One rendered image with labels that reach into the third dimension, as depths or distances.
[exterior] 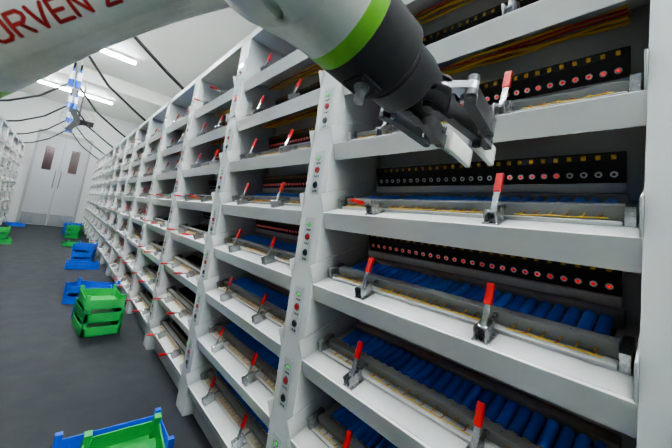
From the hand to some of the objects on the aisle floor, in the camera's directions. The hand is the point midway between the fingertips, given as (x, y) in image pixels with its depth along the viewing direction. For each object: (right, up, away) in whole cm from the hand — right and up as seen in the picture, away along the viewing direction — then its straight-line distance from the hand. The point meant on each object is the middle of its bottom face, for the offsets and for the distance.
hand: (470, 148), depth 45 cm
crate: (-78, -88, +40) cm, 124 cm away
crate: (-92, -92, +53) cm, 140 cm away
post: (-78, -98, +90) cm, 154 cm away
